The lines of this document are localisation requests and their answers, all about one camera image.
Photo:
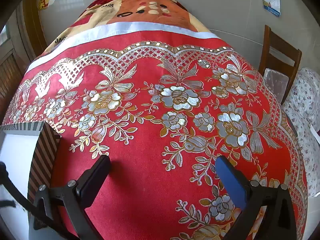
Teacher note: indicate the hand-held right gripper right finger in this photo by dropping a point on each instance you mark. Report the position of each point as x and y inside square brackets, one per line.
[231, 182]

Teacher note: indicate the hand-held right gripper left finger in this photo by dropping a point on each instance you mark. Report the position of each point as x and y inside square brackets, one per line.
[96, 177]

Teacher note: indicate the white box with striped rim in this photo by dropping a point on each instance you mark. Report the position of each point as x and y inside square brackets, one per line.
[17, 150]

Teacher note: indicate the red floral tablecloth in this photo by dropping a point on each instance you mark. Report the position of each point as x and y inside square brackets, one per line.
[155, 142]

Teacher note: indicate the clear plastic bag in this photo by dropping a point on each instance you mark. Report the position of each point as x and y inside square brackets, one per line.
[277, 82]

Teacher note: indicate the floral cloth cover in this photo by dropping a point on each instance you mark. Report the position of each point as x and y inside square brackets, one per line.
[303, 97]

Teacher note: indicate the wooden chair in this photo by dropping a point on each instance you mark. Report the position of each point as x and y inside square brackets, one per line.
[270, 55]

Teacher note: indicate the wooden door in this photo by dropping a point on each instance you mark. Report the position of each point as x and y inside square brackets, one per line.
[32, 22]

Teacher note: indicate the printed blanket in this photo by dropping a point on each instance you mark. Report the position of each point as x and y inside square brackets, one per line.
[130, 5]

